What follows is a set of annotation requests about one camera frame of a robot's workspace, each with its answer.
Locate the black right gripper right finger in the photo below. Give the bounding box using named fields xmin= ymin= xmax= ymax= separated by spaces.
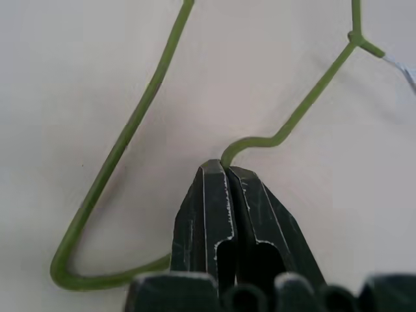
xmin=226 ymin=166 xmax=327 ymax=289

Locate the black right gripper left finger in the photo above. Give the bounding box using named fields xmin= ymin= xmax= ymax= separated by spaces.
xmin=170 ymin=159 xmax=240 ymax=291

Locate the green wire hanger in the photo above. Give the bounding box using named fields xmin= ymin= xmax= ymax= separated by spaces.
xmin=49 ymin=0 xmax=416 ymax=292

